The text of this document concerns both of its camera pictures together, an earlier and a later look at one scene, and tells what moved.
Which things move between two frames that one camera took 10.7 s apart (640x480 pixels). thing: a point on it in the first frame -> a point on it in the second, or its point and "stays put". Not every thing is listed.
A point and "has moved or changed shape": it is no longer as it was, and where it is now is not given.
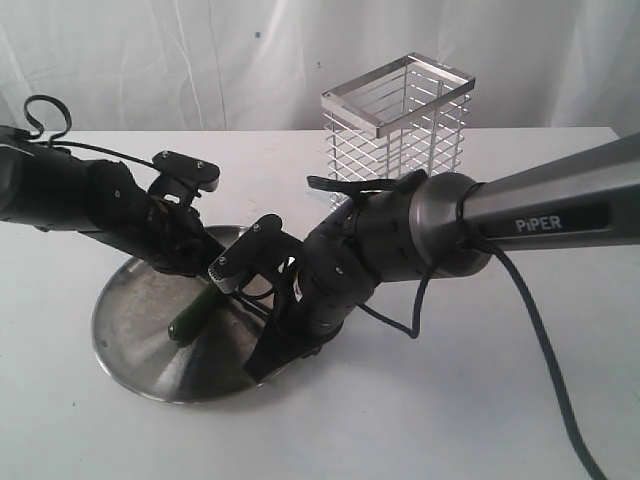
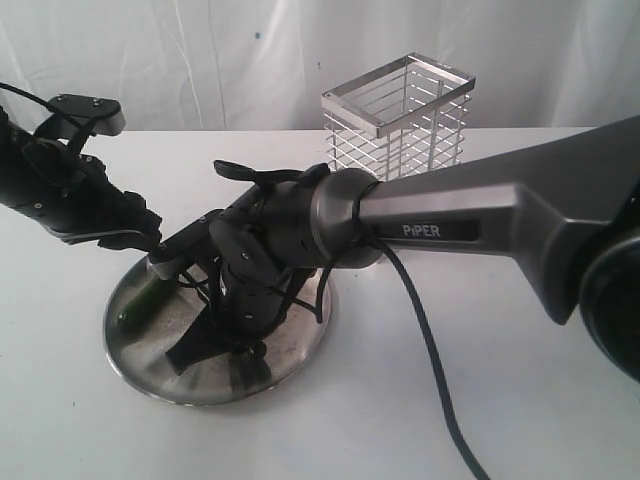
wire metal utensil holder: (403, 118) stays put
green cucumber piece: (194, 313) has moved or changed shape
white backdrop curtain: (127, 65) stays put
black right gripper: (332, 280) -> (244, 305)
